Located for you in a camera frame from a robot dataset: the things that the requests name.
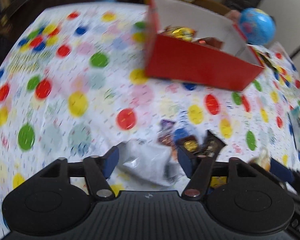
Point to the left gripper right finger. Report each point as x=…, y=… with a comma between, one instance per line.
x=200, y=168

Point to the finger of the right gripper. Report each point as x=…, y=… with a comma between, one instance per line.
x=283, y=173

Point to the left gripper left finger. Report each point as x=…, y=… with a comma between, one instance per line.
x=96, y=170

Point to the dark gold chocolate candy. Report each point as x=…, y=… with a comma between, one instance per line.
x=190, y=143

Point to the black snack wrapper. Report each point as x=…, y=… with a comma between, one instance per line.
x=212, y=145

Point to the purple candy wrapper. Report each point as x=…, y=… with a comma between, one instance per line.
x=166, y=133

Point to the white silver snack packet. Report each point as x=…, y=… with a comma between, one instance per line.
x=150, y=162

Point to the brown Oreo snack bag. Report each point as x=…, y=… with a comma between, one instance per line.
x=210, y=41

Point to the red yellow chips bag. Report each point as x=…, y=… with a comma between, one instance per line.
x=180, y=32

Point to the balloon pattern tablecloth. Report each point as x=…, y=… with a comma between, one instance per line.
x=74, y=85

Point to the snack wrapper near globe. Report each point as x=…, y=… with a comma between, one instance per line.
x=267, y=62

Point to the red cardboard box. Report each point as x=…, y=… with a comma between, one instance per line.
x=233, y=67

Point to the silver desk lamp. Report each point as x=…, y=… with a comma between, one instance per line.
x=295, y=53

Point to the blue desk globe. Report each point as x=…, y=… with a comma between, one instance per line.
x=258, y=27

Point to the wooden chair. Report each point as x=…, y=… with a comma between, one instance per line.
x=212, y=6

